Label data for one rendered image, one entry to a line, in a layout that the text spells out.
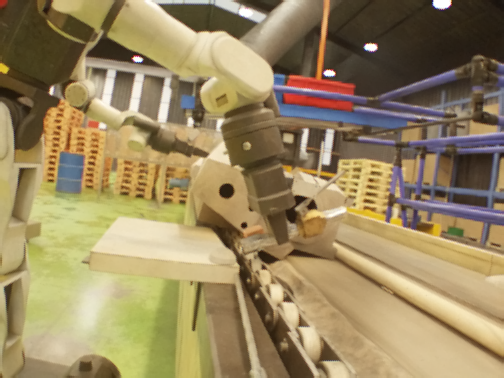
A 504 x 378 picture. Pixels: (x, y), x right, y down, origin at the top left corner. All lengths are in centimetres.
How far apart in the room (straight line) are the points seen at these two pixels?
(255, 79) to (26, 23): 57
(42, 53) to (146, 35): 45
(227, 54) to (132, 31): 13
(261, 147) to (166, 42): 20
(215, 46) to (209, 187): 32
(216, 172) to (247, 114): 23
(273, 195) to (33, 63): 64
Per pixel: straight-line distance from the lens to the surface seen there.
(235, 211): 69
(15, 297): 108
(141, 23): 45
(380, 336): 47
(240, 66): 47
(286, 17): 890
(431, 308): 58
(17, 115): 90
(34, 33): 86
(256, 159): 47
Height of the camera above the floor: 93
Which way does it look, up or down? 2 degrees down
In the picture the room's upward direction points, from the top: 9 degrees clockwise
